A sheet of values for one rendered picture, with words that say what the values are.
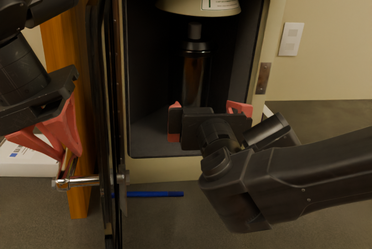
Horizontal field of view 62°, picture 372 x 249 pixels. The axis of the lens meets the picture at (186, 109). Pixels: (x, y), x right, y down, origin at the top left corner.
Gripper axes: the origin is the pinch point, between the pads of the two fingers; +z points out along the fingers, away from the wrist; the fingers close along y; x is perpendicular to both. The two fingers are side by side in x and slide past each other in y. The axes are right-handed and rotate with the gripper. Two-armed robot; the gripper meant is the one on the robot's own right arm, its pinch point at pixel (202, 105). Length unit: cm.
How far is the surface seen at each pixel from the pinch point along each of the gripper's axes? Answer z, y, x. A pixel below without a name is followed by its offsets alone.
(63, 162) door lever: -19.9, 20.4, -3.8
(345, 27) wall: 49, -60, -3
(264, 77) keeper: 5.3, -13.4, -3.5
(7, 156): 12.1, 41.4, 18.9
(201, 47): 10.3, -1.1, -7.8
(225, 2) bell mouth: 8.4, -4.4, -17.1
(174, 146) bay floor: 8.5, 3.7, 15.3
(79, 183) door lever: -23.1, 18.2, -3.4
